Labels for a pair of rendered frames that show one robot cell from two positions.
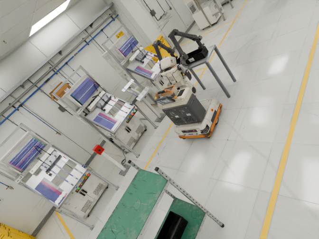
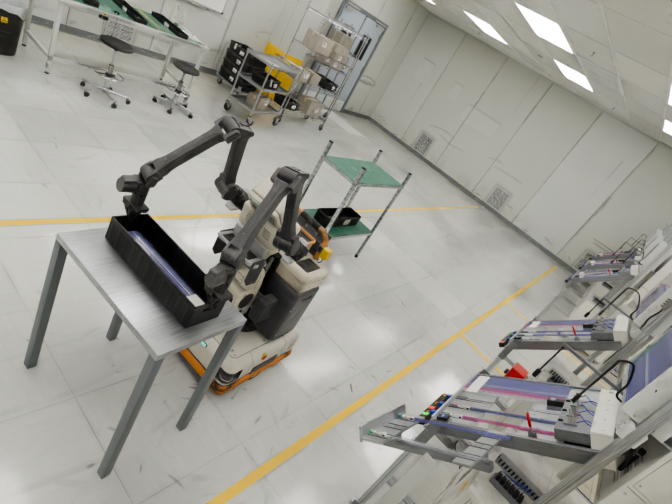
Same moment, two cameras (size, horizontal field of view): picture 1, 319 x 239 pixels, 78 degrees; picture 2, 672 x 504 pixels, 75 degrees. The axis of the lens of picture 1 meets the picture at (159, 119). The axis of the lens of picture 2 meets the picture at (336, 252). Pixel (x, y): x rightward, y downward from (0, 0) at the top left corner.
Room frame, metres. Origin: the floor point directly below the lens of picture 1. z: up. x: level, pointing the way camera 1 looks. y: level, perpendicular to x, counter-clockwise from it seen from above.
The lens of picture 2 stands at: (4.64, -1.48, 2.03)
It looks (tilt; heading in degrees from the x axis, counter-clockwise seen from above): 26 degrees down; 144
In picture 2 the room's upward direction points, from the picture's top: 32 degrees clockwise
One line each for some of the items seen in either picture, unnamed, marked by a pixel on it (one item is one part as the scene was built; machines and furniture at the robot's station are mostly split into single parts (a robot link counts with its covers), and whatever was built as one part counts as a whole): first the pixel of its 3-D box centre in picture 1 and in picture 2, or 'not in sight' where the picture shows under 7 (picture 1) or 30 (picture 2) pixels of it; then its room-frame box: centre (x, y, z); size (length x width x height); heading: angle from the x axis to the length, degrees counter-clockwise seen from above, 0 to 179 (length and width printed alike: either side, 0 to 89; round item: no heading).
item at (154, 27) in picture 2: not in sight; (121, 45); (-1.55, -1.40, 0.40); 1.80 x 0.75 x 0.81; 118
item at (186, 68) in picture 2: not in sight; (180, 87); (-1.25, -0.66, 0.28); 0.54 x 0.52 x 0.57; 51
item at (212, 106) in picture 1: (197, 118); (231, 328); (2.71, -0.47, 0.16); 0.67 x 0.64 x 0.25; 124
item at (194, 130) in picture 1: (189, 131); not in sight; (2.51, -0.21, 0.23); 0.41 x 0.02 x 0.08; 34
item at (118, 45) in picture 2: not in sight; (112, 71); (-0.76, -1.42, 0.31); 0.52 x 0.49 x 0.62; 118
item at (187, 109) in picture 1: (181, 104); (269, 275); (2.66, -0.40, 0.59); 0.55 x 0.34 x 0.83; 34
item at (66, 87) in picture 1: (64, 86); not in sight; (4.26, 0.91, 1.82); 0.68 x 0.30 x 0.20; 118
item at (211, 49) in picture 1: (205, 77); (129, 342); (3.14, -1.12, 0.40); 0.70 x 0.45 x 0.80; 33
